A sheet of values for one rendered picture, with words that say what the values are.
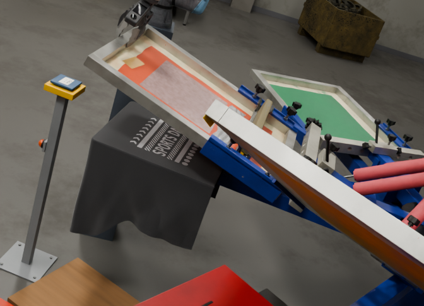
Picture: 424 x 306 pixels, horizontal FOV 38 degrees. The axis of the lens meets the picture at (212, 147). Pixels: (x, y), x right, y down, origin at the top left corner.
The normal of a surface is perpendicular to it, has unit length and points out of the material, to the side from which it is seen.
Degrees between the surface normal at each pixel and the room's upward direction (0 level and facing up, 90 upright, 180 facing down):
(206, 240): 0
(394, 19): 90
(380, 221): 58
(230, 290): 0
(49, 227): 0
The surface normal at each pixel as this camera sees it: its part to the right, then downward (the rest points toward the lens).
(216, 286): 0.30, -0.85
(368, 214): -0.40, -0.33
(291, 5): 0.01, 0.45
